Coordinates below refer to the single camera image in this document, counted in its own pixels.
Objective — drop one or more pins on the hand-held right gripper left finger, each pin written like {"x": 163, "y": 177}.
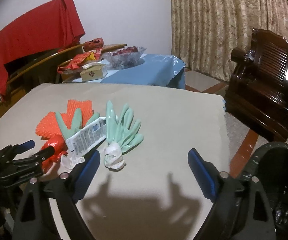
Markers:
{"x": 86, "y": 177}

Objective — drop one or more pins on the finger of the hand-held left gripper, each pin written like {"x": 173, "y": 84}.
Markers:
{"x": 27, "y": 145}
{"x": 39, "y": 156}

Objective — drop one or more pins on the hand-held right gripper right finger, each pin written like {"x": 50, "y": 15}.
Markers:
{"x": 203, "y": 175}

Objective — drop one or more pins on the orange textured silicone glove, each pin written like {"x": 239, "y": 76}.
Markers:
{"x": 55, "y": 145}

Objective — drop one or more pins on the white plastic wrap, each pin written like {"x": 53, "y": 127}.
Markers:
{"x": 70, "y": 162}

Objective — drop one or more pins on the orange foam fruit net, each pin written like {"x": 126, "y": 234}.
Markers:
{"x": 84, "y": 110}
{"x": 47, "y": 127}

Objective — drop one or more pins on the white tissue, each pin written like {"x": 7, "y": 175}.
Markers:
{"x": 114, "y": 156}

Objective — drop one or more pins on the white barcode label packet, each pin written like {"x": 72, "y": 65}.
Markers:
{"x": 86, "y": 136}

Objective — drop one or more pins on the green rubber glove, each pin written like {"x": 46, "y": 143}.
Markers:
{"x": 126, "y": 130}
{"x": 76, "y": 120}

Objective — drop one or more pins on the black trash bin with liner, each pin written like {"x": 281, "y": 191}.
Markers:
{"x": 278, "y": 170}

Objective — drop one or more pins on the gold tissue box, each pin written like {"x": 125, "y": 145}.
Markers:
{"x": 94, "y": 73}

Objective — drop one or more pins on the dark wooden armchair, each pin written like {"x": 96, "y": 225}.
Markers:
{"x": 266, "y": 80}

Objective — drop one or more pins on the red cloth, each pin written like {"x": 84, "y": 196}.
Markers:
{"x": 34, "y": 30}

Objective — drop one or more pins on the blue tablecloth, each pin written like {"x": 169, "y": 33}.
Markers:
{"x": 154, "y": 67}

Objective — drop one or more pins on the red plastic bag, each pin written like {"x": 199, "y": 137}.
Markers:
{"x": 94, "y": 45}

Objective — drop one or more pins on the glass fruit bowl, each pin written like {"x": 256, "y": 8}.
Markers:
{"x": 124, "y": 60}

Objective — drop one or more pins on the beige patterned curtain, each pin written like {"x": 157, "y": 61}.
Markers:
{"x": 221, "y": 25}

